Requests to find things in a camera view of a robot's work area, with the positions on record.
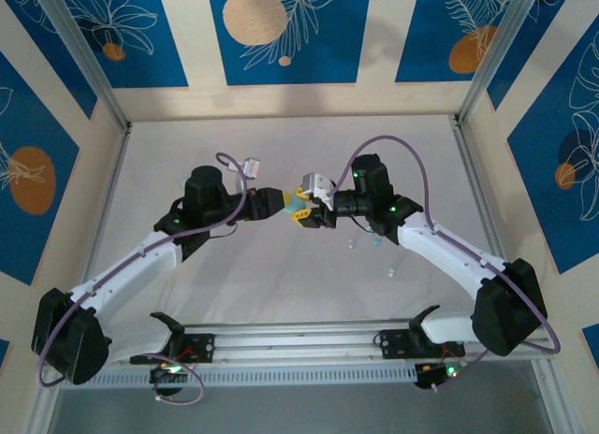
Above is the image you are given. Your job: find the black controller board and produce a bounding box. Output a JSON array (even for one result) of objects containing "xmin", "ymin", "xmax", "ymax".
[
  {"xmin": 414, "ymin": 361, "xmax": 465, "ymax": 392},
  {"xmin": 148, "ymin": 362, "xmax": 189, "ymax": 398}
]

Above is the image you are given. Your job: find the purple cable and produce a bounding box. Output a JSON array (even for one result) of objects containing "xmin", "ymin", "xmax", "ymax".
[
  {"xmin": 327, "ymin": 135, "xmax": 562, "ymax": 393},
  {"xmin": 37, "ymin": 152, "xmax": 206, "ymax": 406}
]

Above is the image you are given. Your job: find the aluminium side rail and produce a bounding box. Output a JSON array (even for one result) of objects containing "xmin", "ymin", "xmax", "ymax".
[
  {"xmin": 25, "ymin": 124, "xmax": 135, "ymax": 434},
  {"xmin": 449, "ymin": 114, "xmax": 577, "ymax": 434}
]

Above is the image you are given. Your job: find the long aluminium base rail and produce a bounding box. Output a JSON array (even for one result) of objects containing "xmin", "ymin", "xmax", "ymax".
[{"xmin": 107, "ymin": 317, "xmax": 551, "ymax": 364}]

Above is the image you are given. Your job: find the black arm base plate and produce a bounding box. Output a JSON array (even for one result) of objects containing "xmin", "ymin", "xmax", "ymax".
[
  {"xmin": 163, "ymin": 333, "xmax": 217, "ymax": 364},
  {"xmin": 373, "ymin": 328, "xmax": 467, "ymax": 361}
]

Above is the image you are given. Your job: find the grey slotted cable duct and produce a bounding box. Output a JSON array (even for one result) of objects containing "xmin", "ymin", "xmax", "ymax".
[{"xmin": 86, "ymin": 366, "xmax": 422, "ymax": 389}]

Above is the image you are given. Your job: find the aluminium frame post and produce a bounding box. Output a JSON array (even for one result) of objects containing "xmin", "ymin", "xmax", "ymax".
[
  {"xmin": 33, "ymin": 0, "xmax": 134, "ymax": 134},
  {"xmin": 452, "ymin": 0, "xmax": 576, "ymax": 126}
]

